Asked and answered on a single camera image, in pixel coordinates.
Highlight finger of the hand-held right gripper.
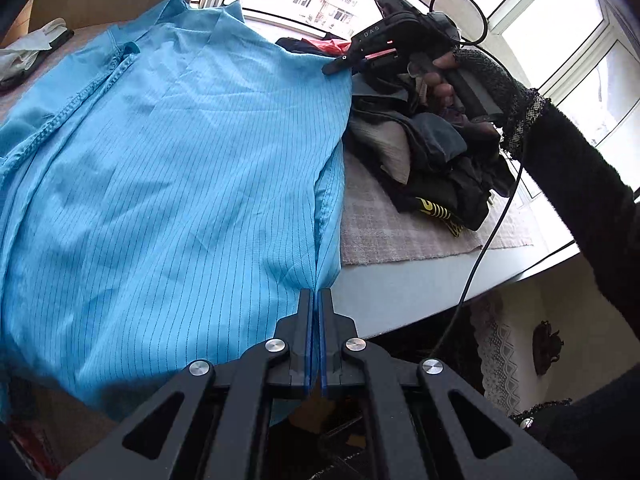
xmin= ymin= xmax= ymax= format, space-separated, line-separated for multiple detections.
xmin=321 ymin=47 xmax=401 ymax=76

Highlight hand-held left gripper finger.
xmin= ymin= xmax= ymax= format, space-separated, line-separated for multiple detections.
xmin=57 ymin=287 xmax=317 ymax=480
xmin=318 ymin=287 xmax=581 ymax=480

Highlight blue striped garment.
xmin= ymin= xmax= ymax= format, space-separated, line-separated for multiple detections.
xmin=0 ymin=0 xmax=356 ymax=423

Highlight pile of dark clothes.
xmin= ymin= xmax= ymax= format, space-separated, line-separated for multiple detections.
xmin=275 ymin=35 xmax=518 ymax=238

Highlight person's right hand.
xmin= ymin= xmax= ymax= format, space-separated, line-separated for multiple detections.
xmin=407 ymin=47 xmax=551 ymax=158

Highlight pink garment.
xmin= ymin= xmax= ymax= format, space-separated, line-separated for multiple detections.
xmin=307 ymin=37 xmax=351 ymax=57

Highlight beige garment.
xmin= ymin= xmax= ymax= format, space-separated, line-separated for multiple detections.
xmin=347 ymin=117 xmax=413 ymax=186

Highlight pink plaid blanket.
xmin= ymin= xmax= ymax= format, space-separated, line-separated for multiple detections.
xmin=0 ymin=10 xmax=536 ymax=267

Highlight white lace cloth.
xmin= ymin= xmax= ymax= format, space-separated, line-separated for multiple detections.
xmin=470 ymin=290 xmax=526 ymax=416

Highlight black garment with yellow print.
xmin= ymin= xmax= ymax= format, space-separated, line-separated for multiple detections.
xmin=395 ymin=180 xmax=493 ymax=238

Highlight person's black sweater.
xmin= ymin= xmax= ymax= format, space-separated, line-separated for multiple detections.
xmin=510 ymin=375 xmax=640 ymax=480

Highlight folded white shirt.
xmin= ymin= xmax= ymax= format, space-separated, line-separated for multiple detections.
xmin=0 ymin=27 xmax=76 ymax=93

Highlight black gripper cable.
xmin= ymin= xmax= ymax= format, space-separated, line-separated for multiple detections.
xmin=427 ymin=0 xmax=528 ymax=358

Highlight dark wall ornament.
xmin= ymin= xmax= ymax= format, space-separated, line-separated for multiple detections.
xmin=531 ymin=320 xmax=563 ymax=376

